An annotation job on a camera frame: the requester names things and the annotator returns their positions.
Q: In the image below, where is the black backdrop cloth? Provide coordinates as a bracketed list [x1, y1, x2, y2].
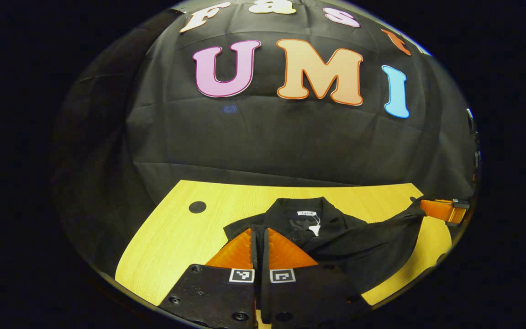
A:
[51, 0, 478, 275]

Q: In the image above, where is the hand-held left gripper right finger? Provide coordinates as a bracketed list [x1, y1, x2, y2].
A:
[259, 228, 373, 329]

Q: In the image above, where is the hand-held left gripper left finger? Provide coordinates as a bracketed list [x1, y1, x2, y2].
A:
[158, 228, 259, 329]

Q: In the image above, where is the black buttoned jacket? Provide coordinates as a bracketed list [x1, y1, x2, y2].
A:
[223, 196, 428, 295]

